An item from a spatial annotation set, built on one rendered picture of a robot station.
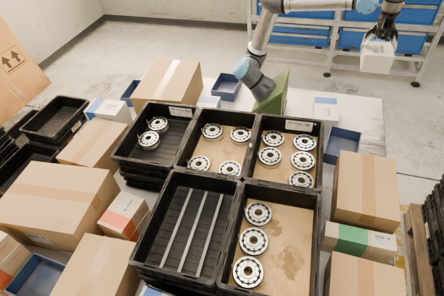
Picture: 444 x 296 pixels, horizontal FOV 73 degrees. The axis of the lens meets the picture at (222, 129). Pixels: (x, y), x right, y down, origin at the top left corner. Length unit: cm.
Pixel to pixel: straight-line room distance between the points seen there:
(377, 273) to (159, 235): 76
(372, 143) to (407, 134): 121
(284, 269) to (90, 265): 67
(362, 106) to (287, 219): 96
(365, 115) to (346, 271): 100
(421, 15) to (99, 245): 290
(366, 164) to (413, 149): 144
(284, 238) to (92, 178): 82
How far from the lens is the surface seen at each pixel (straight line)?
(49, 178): 151
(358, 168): 138
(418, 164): 272
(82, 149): 161
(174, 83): 177
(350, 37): 318
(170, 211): 127
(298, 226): 121
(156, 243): 122
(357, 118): 185
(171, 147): 149
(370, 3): 132
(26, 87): 389
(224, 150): 142
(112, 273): 119
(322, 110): 171
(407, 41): 325
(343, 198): 127
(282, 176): 133
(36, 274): 153
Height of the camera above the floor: 189
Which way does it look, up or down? 44 degrees down
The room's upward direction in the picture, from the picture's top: 7 degrees counter-clockwise
